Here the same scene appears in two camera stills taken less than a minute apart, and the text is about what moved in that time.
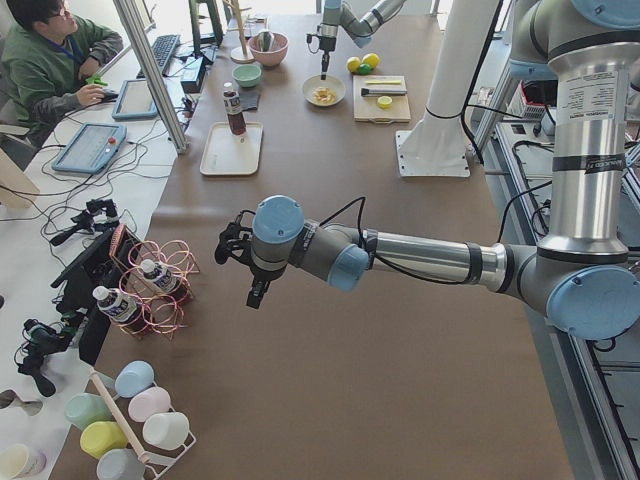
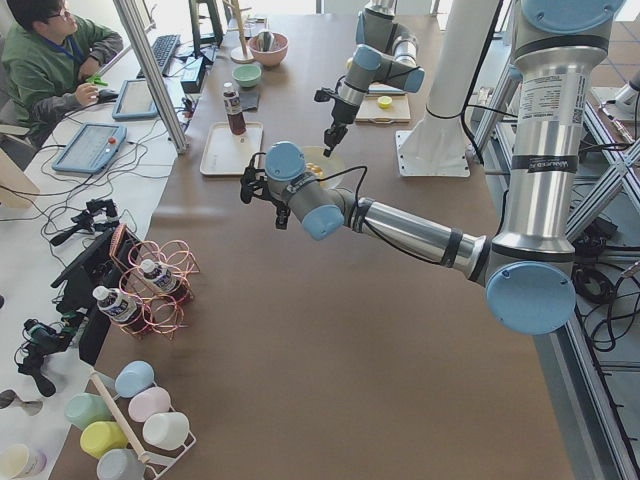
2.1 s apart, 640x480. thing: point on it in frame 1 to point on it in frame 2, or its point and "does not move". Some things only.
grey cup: [120, 464] does not move
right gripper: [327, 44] to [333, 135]
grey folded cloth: [249, 97] does not move
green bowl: [246, 75] does not move
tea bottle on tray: [232, 107] does not move
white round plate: [324, 93] to [331, 165]
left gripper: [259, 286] to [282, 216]
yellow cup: [100, 437] does not move
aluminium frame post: [132, 19] does not move
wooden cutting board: [380, 98] does not move
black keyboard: [162, 49] does not move
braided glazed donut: [323, 95] to [315, 168]
